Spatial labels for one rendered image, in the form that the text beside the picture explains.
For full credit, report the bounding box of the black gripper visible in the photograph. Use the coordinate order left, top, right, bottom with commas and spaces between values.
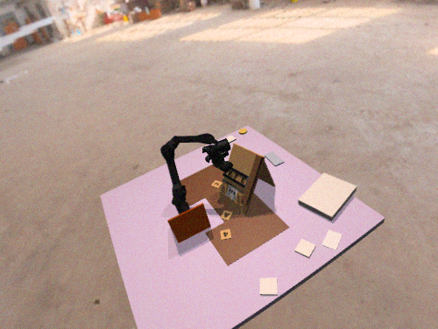
205, 152, 233, 172

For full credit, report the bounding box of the grey flat rectangular tile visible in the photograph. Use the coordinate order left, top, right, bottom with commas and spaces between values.
264, 151, 284, 166

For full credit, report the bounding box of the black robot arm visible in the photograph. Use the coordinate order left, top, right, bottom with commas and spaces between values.
160, 133, 231, 214

